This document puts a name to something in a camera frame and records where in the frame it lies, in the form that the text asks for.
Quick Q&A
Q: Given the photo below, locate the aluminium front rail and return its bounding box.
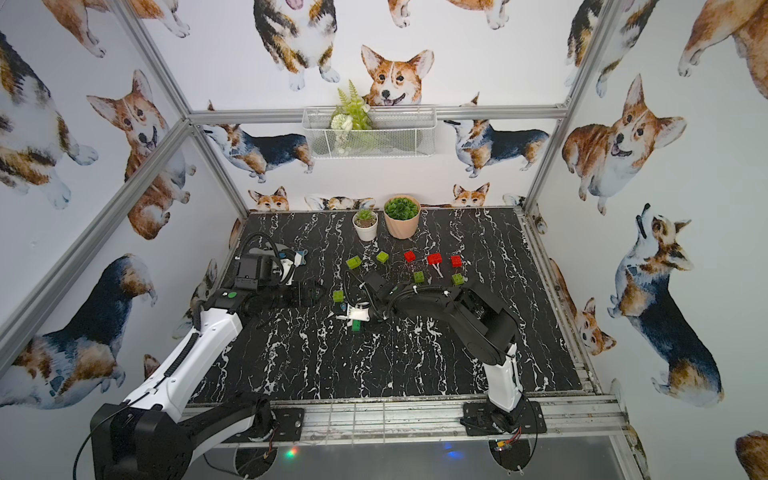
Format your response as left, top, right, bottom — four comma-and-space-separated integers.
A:
128, 395, 631, 451

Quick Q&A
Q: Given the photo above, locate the green fern plant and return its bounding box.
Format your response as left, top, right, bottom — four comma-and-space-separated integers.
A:
330, 81, 373, 131

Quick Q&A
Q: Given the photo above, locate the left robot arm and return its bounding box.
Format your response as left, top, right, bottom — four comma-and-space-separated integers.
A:
84, 248, 303, 479

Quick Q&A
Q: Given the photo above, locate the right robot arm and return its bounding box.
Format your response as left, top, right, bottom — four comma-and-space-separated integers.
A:
333, 272, 526, 434

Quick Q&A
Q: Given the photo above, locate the white wire basket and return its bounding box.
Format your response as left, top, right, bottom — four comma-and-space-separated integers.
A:
302, 107, 437, 159

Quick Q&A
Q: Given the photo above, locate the large beige plant pot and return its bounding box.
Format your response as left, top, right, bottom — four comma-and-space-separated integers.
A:
384, 195, 421, 240

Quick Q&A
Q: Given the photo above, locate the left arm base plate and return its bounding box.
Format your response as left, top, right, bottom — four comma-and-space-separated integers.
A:
223, 408, 306, 445

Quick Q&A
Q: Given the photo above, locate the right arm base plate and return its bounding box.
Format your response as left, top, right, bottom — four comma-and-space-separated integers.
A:
459, 398, 548, 436

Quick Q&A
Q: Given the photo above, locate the small white plant pot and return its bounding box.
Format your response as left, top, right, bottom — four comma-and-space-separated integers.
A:
352, 209, 378, 242

